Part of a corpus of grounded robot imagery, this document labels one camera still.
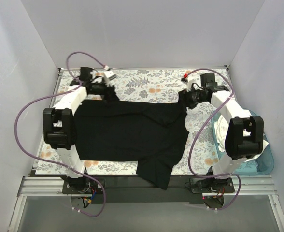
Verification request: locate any black t shirt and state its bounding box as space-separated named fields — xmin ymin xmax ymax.
xmin=74 ymin=100 xmax=189 ymax=189

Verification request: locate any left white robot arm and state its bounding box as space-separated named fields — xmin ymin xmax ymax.
xmin=43 ymin=65 xmax=119 ymax=193

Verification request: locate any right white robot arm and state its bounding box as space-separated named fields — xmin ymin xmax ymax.
xmin=179 ymin=69 xmax=264 ymax=192

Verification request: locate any white t shirt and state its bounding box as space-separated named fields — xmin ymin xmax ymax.
xmin=213 ymin=115 xmax=269 ymax=162

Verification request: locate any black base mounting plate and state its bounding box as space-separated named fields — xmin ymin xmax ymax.
xmin=62 ymin=175 xmax=235 ymax=209

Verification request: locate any teal plastic bin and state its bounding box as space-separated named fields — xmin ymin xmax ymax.
xmin=211 ymin=113 xmax=274 ymax=176

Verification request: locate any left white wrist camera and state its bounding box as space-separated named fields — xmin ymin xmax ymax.
xmin=103 ymin=70 xmax=117 ymax=86

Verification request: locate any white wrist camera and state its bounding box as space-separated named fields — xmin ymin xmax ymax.
xmin=103 ymin=70 xmax=117 ymax=86
xmin=181 ymin=73 xmax=195 ymax=91

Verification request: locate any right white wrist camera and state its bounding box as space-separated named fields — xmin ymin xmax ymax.
xmin=181 ymin=73 xmax=195 ymax=91

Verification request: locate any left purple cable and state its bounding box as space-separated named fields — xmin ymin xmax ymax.
xmin=14 ymin=51 xmax=106 ymax=217

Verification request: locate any aluminium frame rail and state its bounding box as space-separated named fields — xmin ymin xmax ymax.
xmin=9 ymin=176 xmax=284 ymax=232

